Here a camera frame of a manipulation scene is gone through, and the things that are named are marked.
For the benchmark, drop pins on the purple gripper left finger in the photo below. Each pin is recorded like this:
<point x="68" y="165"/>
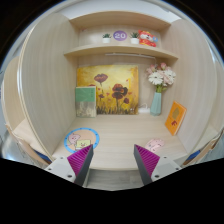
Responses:
<point x="80" y="162"/>

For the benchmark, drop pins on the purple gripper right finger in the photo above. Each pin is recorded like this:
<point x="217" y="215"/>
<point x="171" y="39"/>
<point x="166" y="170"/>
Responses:
<point x="146" y="162"/>

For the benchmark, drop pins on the pink pig-shaped mouse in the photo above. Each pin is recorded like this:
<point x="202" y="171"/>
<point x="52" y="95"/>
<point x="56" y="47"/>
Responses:
<point x="154" y="144"/>

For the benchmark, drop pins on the round cartoon mouse pad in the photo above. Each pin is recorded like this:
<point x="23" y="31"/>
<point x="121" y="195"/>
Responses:
<point x="80" y="138"/>

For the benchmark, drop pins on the right wooden chair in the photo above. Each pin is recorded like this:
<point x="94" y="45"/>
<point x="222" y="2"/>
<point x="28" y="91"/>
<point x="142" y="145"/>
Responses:
<point x="199" y="155"/>

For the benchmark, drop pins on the wooden chair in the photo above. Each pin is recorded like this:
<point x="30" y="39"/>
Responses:
<point x="199" y="155"/>
<point x="26" y="147"/>

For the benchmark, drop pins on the white power adapter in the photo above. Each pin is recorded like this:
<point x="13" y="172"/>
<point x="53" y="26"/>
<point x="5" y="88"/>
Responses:
<point x="144" y="109"/>

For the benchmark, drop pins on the teal ribbed vase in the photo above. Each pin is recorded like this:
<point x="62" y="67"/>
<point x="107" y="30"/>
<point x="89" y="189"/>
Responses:
<point x="155" y="108"/>

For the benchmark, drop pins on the orange leaf-print book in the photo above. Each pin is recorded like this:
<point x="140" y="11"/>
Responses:
<point x="175" y="117"/>

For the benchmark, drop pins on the left wooden chair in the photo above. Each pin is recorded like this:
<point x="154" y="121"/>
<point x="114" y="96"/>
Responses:
<point x="26" y="147"/>

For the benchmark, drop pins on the green and beige book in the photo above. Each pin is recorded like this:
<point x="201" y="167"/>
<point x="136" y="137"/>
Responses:
<point x="85" y="101"/>

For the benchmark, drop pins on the yellow poppy flower painting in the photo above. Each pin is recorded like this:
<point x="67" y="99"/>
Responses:
<point x="117" y="87"/>

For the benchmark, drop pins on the pink and white flower bouquet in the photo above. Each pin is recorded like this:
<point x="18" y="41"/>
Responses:
<point x="161" y="76"/>

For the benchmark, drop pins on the red lucky cat figurine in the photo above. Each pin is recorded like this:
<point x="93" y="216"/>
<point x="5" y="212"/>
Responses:
<point x="146" y="38"/>

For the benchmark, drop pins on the right small potted plant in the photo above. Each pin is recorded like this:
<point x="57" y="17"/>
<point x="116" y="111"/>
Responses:
<point x="134" y="37"/>

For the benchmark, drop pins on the small potted plant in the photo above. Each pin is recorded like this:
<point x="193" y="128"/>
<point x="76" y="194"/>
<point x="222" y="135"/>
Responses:
<point x="106" y="38"/>
<point x="134" y="37"/>

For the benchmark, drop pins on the left small potted plant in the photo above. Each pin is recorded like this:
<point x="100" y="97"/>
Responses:
<point x="106" y="38"/>

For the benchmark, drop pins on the purple round number sign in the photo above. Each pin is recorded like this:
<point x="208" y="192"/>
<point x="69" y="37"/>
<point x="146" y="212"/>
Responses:
<point x="120" y="35"/>

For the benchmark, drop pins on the wooden wall shelf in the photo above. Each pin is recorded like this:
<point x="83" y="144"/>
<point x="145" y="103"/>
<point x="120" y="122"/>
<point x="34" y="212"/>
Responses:
<point x="124" y="49"/>

